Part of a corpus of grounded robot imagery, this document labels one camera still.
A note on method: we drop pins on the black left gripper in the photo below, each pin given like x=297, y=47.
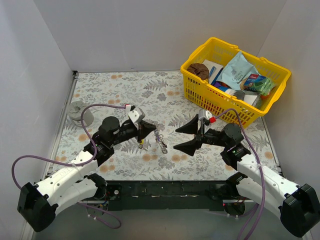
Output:
x=139, y=130

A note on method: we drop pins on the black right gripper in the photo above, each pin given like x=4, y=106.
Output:
x=199, y=136

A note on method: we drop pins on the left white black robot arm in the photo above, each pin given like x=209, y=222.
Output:
x=41, y=202

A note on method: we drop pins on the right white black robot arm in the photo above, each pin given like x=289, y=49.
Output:
x=297, y=206

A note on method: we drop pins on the floral patterned table mat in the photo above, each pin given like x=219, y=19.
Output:
x=161, y=97

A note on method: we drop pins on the yellow key tag with key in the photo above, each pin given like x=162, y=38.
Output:
x=143, y=145

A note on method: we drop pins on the yellow plastic shopping basket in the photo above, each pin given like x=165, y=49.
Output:
x=214, y=93

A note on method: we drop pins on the brown round bread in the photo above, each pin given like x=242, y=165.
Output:
x=199, y=70

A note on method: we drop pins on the white box in basket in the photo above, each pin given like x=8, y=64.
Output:
x=215, y=70

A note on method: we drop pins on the grey tape roll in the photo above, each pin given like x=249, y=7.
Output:
x=74, y=111

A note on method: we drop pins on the light blue chips bag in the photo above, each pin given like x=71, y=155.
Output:
x=236, y=70

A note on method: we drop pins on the green wrapped package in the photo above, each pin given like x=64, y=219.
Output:
x=260, y=84

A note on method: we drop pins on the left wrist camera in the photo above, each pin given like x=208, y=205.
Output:
x=135, y=114

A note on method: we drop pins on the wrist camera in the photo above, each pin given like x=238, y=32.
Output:
x=206, y=117
x=135, y=114

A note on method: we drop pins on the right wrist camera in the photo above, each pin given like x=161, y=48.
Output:
x=206, y=117

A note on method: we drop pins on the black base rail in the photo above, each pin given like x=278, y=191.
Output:
x=215, y=196

